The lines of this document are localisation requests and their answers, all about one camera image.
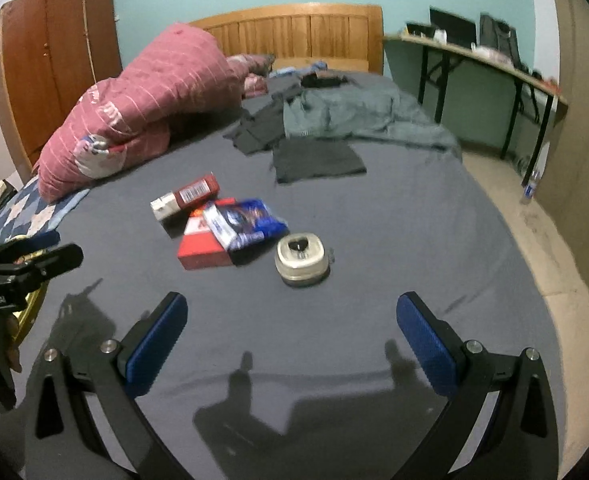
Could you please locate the dark grey folded garment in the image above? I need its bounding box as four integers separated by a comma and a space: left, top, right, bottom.
273, 137, 368, 184

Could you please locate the person's left hand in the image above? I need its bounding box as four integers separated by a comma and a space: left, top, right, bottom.
5, 307, 22, 373

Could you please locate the folding desk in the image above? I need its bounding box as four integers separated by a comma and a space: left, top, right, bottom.
382, 32, 570, 161

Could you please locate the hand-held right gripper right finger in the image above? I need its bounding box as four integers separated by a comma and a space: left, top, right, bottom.
396, 291, 560, 480

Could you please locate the pink checked quilt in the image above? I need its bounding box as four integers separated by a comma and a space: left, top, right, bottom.
33, 22, 275, 201

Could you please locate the pale yellow plastic basin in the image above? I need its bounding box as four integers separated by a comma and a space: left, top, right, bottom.
5, 234, 51, 348

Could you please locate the round cream tin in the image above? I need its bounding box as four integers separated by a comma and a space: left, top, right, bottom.
274, 231, 336, 289

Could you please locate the black garment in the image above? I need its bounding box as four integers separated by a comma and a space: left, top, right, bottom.
299, 71, 348, 88

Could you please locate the red and white box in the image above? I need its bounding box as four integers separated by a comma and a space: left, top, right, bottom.
177, 200, 236, 272

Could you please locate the black laptop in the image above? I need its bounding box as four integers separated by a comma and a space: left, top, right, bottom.
429, 6, 477, 48

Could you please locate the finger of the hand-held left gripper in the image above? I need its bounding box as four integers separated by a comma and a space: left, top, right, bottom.
0, 243, 84, 286
0, 230, 61, 263

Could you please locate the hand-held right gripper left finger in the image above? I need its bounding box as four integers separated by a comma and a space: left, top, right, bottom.
24, 291, 189, 480

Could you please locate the wooden wardrobe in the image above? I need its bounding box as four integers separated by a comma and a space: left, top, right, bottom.
0, 0, 124, 181

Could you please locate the grey bed sheet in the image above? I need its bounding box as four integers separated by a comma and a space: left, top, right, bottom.
4, 70, 560, 480

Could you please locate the blue and white packet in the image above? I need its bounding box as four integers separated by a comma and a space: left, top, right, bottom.
203, 198, 290, 253

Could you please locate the wooden headboard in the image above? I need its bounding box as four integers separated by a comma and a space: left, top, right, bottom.
187, 3, 385, 75

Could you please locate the small red pack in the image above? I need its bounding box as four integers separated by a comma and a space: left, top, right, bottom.
149, 173, 222, 222

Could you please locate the blue checkered blanket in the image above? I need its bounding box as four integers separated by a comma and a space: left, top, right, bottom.
0, 175, 91, 256

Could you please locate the plastic water bottle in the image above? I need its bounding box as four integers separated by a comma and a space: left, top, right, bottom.
521, 167, 543, 206

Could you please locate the black bag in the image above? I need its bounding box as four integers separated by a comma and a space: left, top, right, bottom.
479, 12, 520, 66

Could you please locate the grey-green garment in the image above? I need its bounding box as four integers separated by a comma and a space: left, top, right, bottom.
282, 77, 463, 161

